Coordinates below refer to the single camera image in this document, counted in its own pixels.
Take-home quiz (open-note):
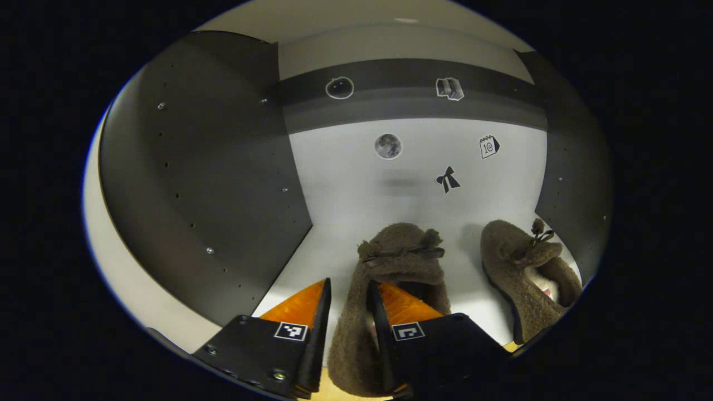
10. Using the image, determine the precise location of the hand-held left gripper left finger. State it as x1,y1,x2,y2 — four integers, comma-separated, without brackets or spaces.
192,277,333,400

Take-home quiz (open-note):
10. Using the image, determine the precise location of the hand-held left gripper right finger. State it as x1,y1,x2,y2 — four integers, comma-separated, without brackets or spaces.
365,280,513,400

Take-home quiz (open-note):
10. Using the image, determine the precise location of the brown fuzzy shoe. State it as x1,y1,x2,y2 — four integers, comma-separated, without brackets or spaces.
327,223,452,397
480,218,584,345

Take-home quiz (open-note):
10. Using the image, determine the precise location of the grey shoe cabinet door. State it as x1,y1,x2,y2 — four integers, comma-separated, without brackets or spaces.
82,109,223,354

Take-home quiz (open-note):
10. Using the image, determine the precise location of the grey shoe cabinet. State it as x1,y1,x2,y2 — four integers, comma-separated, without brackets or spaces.
82,0,613,357

